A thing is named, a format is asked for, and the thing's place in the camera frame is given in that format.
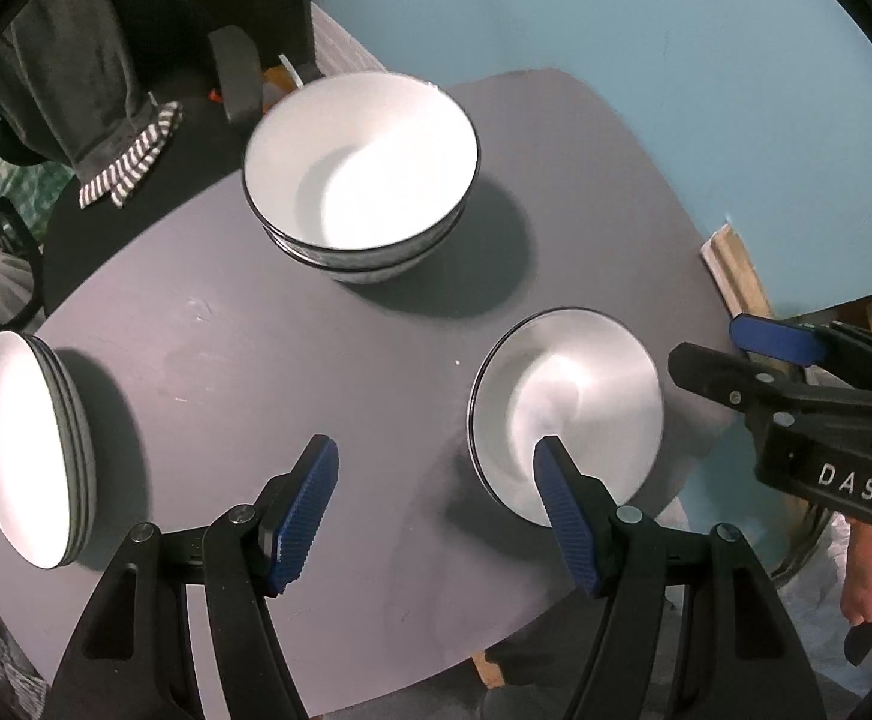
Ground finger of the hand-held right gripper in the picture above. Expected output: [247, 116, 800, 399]
[668, 343, 872, 428]
[730, 313, 872, 391]

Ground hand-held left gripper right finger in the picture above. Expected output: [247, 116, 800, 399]
[532, 435, 827, 720]

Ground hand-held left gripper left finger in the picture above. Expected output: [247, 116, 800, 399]
[46, 433, 341, 720]

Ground white bowl grey ribbed outside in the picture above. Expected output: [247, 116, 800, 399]
[269, 199, 471, 286]
[243, 73, 480, 256]
[467, 309, 666, 527]

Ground wooden board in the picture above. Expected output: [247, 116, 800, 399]
[700, 223, 778, 323]

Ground crumpled clear plastic sheet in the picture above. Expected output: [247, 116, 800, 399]
[769, 499, 868, 698]

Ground black office chair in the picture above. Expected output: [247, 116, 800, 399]
[0, 0, 317, 338]

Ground green checked tablecloth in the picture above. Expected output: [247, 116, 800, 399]
[0, 161, 77, 271]

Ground white brick-pattern panel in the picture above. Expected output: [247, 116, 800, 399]
[308, 0, 393, 81]

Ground dark grey striped-cuff sweatshirt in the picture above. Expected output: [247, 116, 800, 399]
[0, 0, 216, 209]

